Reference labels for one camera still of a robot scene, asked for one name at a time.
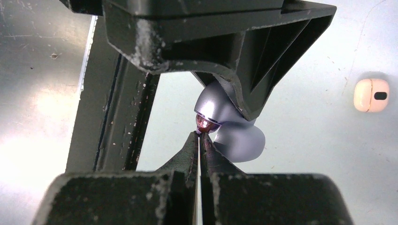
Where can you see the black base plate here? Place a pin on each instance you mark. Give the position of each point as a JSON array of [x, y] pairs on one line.
[[115, 103]]

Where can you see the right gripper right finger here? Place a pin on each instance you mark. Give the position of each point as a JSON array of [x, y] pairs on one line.
[[233, 197]]

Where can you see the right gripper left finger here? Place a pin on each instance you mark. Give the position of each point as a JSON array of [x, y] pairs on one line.
[[166, 196]]

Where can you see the beige earbud charging case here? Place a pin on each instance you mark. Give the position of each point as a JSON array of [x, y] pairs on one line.
[[371, 95]]

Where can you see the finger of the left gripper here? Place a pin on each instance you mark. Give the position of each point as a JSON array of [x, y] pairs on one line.
[[247, 45]]

